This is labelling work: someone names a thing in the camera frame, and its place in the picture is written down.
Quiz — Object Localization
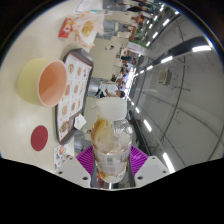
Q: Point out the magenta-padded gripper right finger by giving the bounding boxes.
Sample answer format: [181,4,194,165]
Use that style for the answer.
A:
[127,144,171,189]

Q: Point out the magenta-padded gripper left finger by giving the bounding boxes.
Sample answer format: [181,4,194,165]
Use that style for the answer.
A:
[54,144,98,190]

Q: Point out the clear tea bottle white cap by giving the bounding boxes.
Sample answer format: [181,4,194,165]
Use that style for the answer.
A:
[90,97,134,184]

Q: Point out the flat round red coaster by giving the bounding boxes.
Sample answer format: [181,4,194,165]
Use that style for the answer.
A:
[30,124,49,152]

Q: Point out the beige chair with round hole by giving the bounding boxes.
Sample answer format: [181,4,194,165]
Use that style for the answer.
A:
[83,96,99,134]
[91,34,133,79]

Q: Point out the yellow mug pink inside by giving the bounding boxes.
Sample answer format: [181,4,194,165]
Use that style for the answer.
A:
[17,58,69,108]

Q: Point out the person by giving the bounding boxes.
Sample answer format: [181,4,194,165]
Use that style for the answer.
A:
[96,81,126,99]
[118,63,134,78]

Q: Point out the ceiling air conditioner unit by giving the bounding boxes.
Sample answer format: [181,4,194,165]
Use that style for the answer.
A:
[157,68,173,86]

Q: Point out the dark food tray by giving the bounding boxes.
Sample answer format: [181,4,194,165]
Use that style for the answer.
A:
[54,48,94,145]

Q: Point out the group of ceiling lights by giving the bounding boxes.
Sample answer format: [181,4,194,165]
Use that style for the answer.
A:
[128,4,213,174]

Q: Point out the white paper card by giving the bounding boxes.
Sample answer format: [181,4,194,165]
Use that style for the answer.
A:
[73,0,96,14]

